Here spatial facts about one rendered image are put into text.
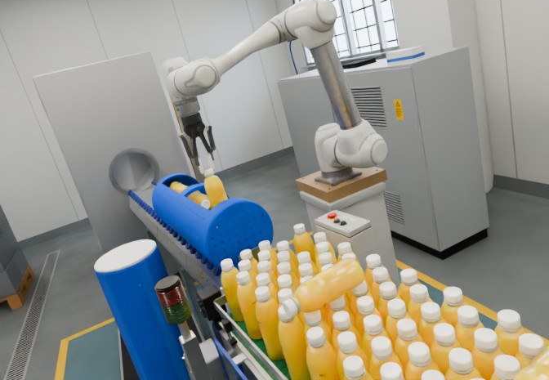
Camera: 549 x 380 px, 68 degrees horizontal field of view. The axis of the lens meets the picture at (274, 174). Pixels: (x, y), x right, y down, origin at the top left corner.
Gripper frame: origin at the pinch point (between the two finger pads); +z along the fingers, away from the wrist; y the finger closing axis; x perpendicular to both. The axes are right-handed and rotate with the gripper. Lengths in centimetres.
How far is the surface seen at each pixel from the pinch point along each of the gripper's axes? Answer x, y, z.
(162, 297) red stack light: 61, 38, 14
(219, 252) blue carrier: 15.8, 10.0, 29.7
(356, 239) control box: 51, -27, 31
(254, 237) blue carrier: 15.8, -5.0, 30.5
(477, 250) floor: -28, -186, 138
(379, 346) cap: 97, 7, 27
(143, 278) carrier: -21, 35, 42
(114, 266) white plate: -25, 44, 33
